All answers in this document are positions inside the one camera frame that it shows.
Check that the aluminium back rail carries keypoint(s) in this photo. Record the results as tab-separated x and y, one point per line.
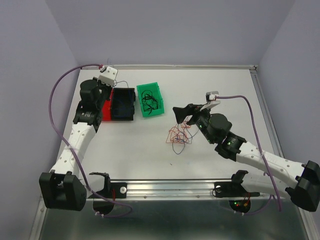
181	66

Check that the aluminium rail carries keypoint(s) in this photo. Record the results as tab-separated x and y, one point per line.
181	66
264	125
178	190

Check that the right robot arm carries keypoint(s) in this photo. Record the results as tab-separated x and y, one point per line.
281	177

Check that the green plastic bin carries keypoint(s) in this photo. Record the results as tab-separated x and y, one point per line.
150	100

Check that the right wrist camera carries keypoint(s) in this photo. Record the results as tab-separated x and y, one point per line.
211	100

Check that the red plastic bin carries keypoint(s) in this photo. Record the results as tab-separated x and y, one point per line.
106	109

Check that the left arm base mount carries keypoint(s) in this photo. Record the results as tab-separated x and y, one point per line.
110	189

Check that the aluminium front rail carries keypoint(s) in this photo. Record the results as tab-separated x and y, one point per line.
178	190

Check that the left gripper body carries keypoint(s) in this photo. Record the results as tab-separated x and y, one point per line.
105	90

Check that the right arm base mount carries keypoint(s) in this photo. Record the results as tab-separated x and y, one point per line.
233	188

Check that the black plastic bin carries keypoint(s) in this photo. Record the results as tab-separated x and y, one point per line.
123	104

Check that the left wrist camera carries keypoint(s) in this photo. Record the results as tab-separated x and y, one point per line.
107	75

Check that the aluminium right rail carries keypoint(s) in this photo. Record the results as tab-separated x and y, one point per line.
264	125

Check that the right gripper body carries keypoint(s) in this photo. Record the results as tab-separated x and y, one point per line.
203	118

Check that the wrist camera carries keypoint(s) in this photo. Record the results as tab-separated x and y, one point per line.
211	100
107	75

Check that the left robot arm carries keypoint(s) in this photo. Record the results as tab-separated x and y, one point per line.
61	187

